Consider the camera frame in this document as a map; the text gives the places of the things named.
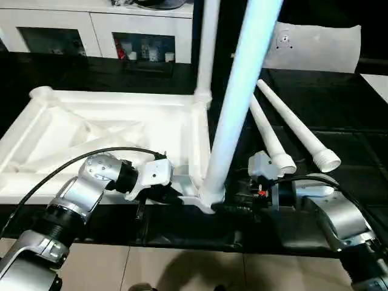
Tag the black mat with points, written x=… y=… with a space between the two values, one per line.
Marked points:
x=333 y=106

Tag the dark grey helmet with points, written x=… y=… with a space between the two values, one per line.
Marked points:
x=163 y=3

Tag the white flat board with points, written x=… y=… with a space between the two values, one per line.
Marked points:
x=377 y=86

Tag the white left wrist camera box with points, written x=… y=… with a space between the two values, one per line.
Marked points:
x=154 y=174

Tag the white cabinet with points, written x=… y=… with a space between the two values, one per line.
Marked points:
x=75 y=24

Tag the white plastic table top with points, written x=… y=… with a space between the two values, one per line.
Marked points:
x=91 y=106

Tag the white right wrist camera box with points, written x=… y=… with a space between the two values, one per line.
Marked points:
x=262 y=165

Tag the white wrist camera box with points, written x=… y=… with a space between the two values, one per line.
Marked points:
x=154 y=174
x=262 y=165

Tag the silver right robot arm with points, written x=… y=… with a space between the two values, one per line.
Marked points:
x=339 y=212

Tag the white plastic table leg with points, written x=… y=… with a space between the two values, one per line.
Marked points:
x=206 y=45
x=266 y=130
x=239 y=91
x=294 y=121

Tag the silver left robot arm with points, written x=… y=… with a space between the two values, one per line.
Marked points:
x=66 y=200

